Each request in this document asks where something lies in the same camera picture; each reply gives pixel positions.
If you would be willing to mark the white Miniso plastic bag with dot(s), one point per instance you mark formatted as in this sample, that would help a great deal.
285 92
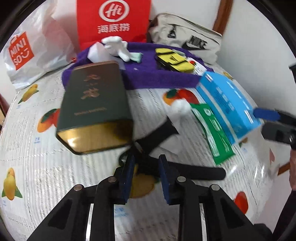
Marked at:
39 45

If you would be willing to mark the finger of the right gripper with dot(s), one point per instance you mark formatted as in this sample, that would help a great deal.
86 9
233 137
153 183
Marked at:
280 133
266 114

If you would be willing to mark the brown wooden door frame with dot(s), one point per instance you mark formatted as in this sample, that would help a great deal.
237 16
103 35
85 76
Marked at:
223 14

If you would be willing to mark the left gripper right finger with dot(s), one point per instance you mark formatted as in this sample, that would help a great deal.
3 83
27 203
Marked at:
223 218

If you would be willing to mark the strawberry snack packet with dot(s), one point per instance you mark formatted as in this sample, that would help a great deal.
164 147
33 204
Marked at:
199 69

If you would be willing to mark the person's right hand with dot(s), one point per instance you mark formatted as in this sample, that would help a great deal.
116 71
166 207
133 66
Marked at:
292 178

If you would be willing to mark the green wet wipe packet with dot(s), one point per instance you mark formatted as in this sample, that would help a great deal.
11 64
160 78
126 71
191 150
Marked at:
217 140

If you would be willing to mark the dark green tea tin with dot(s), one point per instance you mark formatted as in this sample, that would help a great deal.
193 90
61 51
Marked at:
95 115

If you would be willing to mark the white mesh pouch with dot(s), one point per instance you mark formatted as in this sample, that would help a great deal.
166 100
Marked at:
136 56

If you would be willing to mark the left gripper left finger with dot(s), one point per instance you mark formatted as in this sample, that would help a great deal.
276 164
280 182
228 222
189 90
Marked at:
69 218

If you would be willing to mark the white cloth glove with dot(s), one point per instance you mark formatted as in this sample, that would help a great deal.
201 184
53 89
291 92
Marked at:
117 47

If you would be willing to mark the white tissue wad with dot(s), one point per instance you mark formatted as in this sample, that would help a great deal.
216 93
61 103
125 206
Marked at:
180 107

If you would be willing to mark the fruit print tablecloth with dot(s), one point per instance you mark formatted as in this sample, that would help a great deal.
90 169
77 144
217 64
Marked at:
45 171

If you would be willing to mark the green tissue pack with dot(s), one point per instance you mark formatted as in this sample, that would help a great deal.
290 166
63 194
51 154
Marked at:
180 53

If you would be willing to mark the blue tissue box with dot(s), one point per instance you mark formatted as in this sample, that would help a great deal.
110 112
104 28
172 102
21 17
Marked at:
231 108

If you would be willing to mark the grey Nike waist bag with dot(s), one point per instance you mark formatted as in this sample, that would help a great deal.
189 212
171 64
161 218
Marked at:
172 30

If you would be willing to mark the purple fabric tray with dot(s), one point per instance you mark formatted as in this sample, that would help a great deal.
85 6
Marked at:
147 74

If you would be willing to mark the red Haidilao paper bag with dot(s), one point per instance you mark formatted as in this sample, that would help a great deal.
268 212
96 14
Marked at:
128 19

